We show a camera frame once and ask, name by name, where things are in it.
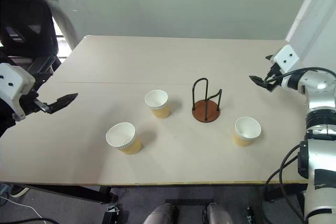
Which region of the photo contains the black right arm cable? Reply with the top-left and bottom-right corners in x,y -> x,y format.
259,142 -> 310,224

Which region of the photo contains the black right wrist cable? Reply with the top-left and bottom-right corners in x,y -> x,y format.
263,67 -> 336,83

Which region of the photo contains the black floor cable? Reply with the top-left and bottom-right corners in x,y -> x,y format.
0,217 -> 60,224

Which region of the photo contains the yellow ribbed paper cup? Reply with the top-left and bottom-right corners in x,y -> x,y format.
233,116 -> 263,148
144,89 -> 171,120
105,122 -> 142,156

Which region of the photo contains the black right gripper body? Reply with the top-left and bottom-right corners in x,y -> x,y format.
265,62 -> 285,93

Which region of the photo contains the dark shoe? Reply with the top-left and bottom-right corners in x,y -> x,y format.
9,185 -> 30,198

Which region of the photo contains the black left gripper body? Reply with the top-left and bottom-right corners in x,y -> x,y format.
18,89 -> 51,116

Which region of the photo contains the brown wire cup holder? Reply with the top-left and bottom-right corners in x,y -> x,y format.
191,77 -> 224,124

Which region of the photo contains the grey rounded robot foot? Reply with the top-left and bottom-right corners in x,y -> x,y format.
142,202 -> 180,224
203,202 -> 235,224

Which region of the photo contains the white floor cable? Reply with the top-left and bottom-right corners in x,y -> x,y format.
0,195 -> 43,220

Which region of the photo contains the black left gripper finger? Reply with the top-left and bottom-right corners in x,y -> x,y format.
51,92 -> 79,110
47,104 -> 61,115

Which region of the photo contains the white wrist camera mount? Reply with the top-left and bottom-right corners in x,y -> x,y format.
0,62 -> 36,123
272,45 -> 300,73

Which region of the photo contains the white upright panel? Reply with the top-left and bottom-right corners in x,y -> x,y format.
285,0 -> 336,63

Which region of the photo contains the grey curved tube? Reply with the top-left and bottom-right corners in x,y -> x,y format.
36,0 -> 80,51

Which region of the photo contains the black office chair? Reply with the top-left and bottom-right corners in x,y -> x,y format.
0,0 -> 62,78

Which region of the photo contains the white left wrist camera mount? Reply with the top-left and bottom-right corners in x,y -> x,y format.
0,62 -> 36,123

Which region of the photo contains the black table frame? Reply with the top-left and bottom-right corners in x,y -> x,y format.
25,183 -> 119,205

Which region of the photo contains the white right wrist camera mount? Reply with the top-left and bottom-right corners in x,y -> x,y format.
272,45 -> 300,73

